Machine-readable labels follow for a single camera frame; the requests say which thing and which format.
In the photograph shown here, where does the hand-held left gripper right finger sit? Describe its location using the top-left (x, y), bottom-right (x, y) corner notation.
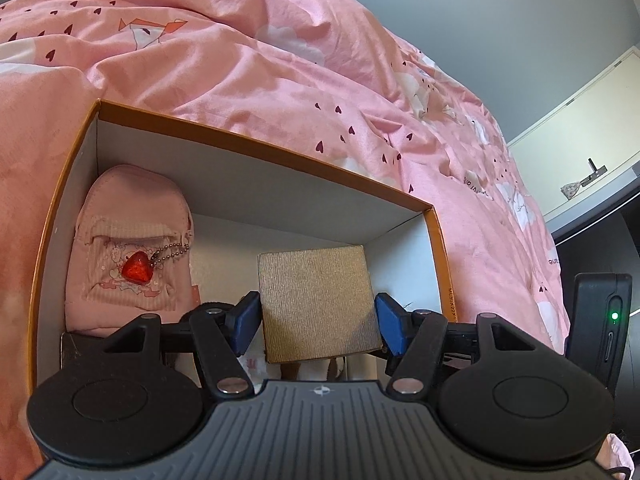
top-left (374, 292), bottom-right (540, 397)

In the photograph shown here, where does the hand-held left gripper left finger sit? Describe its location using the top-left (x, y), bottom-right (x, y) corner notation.
top-left (102, 291), bottom-right (262, 397)

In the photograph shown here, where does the tan textured box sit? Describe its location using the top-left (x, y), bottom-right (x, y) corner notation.
top-left (257, 244), bottom-right (382, 365)

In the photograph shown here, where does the red heart charm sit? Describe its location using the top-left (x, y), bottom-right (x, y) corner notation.
top-left (121, 252), bottom-right (155, 287)

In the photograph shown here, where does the orange cardboard box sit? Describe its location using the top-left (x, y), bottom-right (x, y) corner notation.
top-left (27, 99), bottom-right (482, 392)

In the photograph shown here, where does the pink small backpack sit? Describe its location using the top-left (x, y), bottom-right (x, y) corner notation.
top-left (65, 164), bottom-right (196, 337)

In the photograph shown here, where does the white pink packet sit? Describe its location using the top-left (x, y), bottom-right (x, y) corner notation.
top-left (239, 347), bottom-right (383, 385)

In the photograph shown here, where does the white wardrobe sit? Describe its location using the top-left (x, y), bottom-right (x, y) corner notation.
top-left (507, 46), bottom-right (640, 227)

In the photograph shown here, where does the pink printed blanket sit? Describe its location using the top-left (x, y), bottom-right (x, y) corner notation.
top-left (0, 0), bottom-right (575, 480)

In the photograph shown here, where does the metal bracket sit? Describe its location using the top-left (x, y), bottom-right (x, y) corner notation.
top-left (579, 157), bottom-right (609, 184)

